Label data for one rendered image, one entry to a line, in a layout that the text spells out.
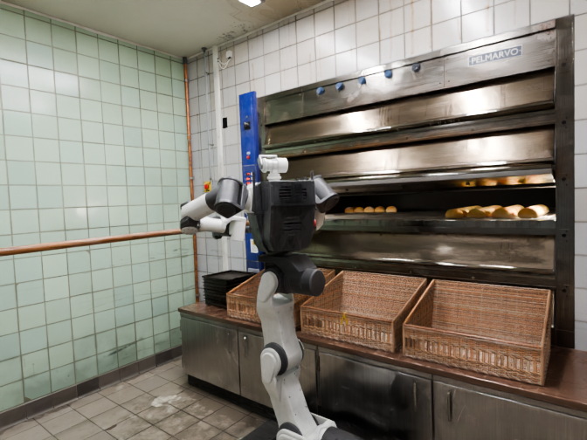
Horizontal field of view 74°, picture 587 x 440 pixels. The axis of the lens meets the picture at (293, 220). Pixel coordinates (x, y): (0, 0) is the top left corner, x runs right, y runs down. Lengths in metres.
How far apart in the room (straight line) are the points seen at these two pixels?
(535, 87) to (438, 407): 1.54
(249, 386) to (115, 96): 2.29
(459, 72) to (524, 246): 0.96
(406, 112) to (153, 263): 2.25
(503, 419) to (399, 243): 1.04
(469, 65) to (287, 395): 1.86
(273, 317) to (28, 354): 1.83
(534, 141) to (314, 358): 1.53
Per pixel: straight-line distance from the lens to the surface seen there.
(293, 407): 1.88
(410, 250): 2.36
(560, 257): 2.21
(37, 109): 3.09
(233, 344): 2.59
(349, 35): 2.69
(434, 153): 2.31
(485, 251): 2.25
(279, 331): 1.77
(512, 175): 2.06
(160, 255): 3.41
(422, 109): 2.37
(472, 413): 1.91
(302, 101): 2.80
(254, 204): 1.59
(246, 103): 3.09
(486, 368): 1.87
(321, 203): 1.73
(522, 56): 2.31
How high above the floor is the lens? 1.32
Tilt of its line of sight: 3 degrees down
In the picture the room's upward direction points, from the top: 2 degrees counter-clockwise
